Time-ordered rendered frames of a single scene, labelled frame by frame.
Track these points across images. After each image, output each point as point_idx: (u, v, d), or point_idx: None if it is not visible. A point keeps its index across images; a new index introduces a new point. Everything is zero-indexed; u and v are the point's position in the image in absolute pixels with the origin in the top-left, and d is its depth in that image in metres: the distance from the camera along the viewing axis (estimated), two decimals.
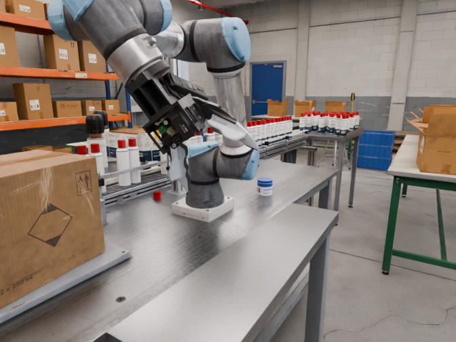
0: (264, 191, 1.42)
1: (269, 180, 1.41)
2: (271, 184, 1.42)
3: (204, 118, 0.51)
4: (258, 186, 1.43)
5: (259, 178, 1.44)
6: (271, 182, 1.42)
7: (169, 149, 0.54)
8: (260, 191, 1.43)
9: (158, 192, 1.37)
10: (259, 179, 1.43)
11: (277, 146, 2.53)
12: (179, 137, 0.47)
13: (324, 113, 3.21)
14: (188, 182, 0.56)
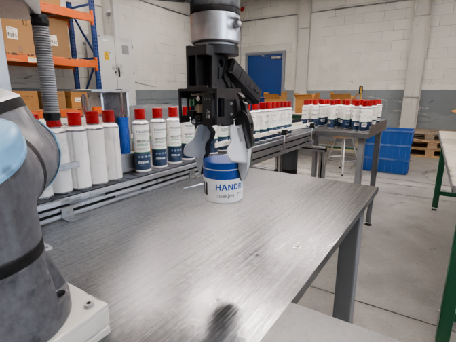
0: (218, 191, 0.52)
1: (232, 163, 0.52)
2: (236, 172, 0.52)
3: (236, 117, 0.51)
4: (203, 177, 0.54)
5: (210, 157, 0.55)
6: (236, 166, 0.52)
7: None
8: (207, 191, 0.54)
9: None
10: (207, 159, 0.54)
11: (269, 144, 1.66)
12: (200, 118, 0.47)
13: (336, 100, 2.34)
14: None
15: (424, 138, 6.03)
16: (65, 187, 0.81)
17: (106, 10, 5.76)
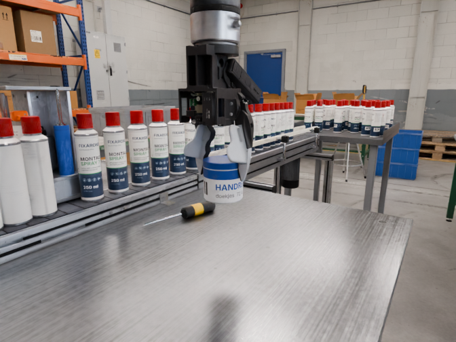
0: (218, 191, 0.52)
1: (232, 163, 0.52)
2: (236, 172, 0.52)
3: (236, 117, 0.51)
4: (203, 177, 0.54)
5: (210, 157, 0.55)
6: (236, 166, 0.52)
7: None
8: (207, 191, 0.54)
9: None
10: (207, 159, 0.54)
11: (266, 155, 1.38)
12: (200, 118, 0.47)
13: (344, 101, 2.06)
14: None
15: (431, 140, 5.75)
16: None
17: (97, 6, 5.48)
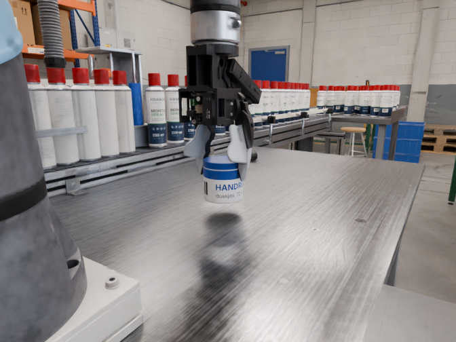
0: (218, 191, 0.52)
1: (232, 163, 0.52)
2: (236, 172, 0.52)
3: (237, 117, 0.51)
4: (203, 177, 0.54)
5: (210, 157, 0.55)
6: (236, 166, 0.52)
7: None
8: (207, 191, 0.54)
9: None
10: (207, 159, 0.54)
11: (288, 127, 1.54)
12: (200, 118, 0.47)
13: (353, 86, 2.21)
14: None
15: (432, 133, 5.91)
16: (70, 157, 0.68)
17: (107, 3, 5.64)
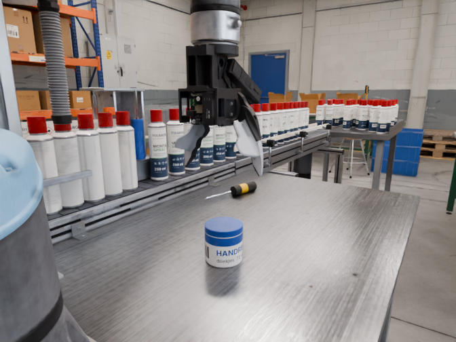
0: (219, 256, 0.55)
1: (232, 231, 0.55)
2: (236, 238, 0.55)
3: (236, 117, 0.51)
4: (205, 241, 0.57)
5: (210, 221, 0.58)
6: (236, 233, 0.55)
7: None
8: (208, 254, 0.57)
9: None
10: (209, 224, 0.57)
11: (287, 148, 1.56)
12: (200, 118, 0.47)
13: (352, 100, 2.24)
14: (191, 158, 0.57)
15: (431, 138, 5.93)
16: (75, 200, 0.71)
17: (108, 9, 5.66)
